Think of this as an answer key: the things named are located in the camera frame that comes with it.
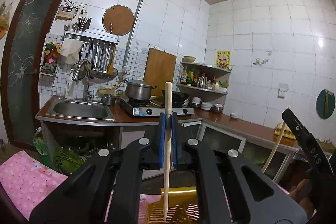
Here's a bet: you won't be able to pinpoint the wooden chopstick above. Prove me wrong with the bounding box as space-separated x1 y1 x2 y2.
163 82 172 221
261 121 288 173

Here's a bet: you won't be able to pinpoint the kitchen counter with cabinets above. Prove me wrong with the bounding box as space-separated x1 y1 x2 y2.
36 96 305 182

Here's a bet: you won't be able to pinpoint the steel kitchen sink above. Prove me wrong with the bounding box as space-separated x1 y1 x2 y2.
46 98 114 121

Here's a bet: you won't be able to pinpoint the chrome kitchen faucet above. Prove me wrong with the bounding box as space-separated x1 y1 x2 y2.
71 58 93 103

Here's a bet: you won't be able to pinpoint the person right hand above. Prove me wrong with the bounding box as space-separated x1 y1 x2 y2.
289 179 314 219

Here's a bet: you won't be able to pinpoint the yellow egg tray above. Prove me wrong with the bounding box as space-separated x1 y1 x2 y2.
274 122 295 140

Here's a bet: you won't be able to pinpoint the green leafy vegetables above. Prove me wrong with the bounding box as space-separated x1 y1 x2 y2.
33 127 87 176

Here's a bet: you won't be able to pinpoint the yellow perforated utensil holder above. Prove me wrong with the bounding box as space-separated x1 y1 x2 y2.
143 186 201 223

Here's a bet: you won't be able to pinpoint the pink floral tablecloth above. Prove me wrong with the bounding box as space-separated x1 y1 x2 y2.
1 148 160 223

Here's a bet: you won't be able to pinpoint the stacked white bowls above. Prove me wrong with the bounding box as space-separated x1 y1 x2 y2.
190 97 223 113

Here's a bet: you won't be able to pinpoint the steel gas stove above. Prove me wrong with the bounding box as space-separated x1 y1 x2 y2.
120 97 195 117

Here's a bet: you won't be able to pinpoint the steel cooking pot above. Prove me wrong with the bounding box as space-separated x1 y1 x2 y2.
123 79 157 101

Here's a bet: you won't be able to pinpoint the black wok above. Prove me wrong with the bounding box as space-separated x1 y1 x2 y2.
171 91 190 107

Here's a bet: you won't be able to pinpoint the corner shelf with bottles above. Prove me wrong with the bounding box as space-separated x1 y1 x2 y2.
177 61 231 96

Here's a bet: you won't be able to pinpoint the rectangular wooden cutting board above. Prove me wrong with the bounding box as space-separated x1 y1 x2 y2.
143 48 177 96

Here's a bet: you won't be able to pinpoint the round wooden board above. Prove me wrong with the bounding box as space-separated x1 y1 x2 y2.
102 5 134 36

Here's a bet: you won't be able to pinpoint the dark wooden glass door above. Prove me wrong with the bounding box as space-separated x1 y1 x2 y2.
1 0 62 150

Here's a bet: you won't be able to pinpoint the hanging yellow bag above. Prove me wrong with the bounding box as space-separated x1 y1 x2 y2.
0 2 13 39

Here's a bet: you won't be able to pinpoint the green round wall board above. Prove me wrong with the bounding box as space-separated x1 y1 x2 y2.
315 89 335 119

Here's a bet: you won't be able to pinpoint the white wall switch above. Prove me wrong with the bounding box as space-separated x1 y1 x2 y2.
277 83 289 98

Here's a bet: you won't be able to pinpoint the yellow wall poster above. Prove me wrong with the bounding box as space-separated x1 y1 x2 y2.
215 51 231 69

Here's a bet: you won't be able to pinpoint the wall utensil rack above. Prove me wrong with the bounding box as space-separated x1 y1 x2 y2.
61 20 120 82

